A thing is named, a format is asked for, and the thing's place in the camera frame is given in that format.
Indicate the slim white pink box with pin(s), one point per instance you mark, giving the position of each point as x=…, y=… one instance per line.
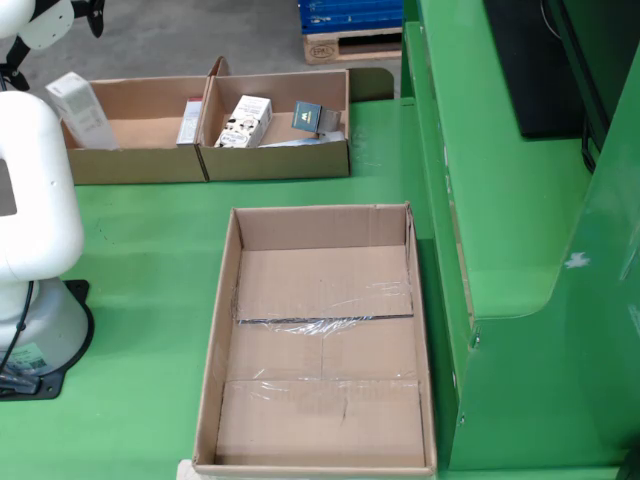
x=189, y=125

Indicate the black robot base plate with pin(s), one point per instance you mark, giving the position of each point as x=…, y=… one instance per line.
x=50, y=387

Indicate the wooden pallet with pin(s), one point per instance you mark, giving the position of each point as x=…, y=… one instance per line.
x=320, y=50

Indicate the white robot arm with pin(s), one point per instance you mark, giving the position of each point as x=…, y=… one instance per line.
x=40, y=200

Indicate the small blue logo box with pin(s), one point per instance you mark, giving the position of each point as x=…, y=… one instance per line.
x=306, y=117

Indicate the white box black spot print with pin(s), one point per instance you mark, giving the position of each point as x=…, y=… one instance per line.
x=245, y=122

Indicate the tall white product box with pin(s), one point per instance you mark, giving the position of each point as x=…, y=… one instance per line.
x=82, y=115

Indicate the large shallow cardboard tray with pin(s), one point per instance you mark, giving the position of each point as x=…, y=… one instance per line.
x=320, y=415

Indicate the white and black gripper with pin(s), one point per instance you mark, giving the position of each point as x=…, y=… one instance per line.
x=47, y=25

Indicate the open brown cardboard box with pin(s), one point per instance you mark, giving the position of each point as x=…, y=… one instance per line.
x=145, y=165
x=275, y=162

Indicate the green metal cabinet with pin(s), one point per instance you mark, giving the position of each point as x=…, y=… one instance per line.
x=525, y=250

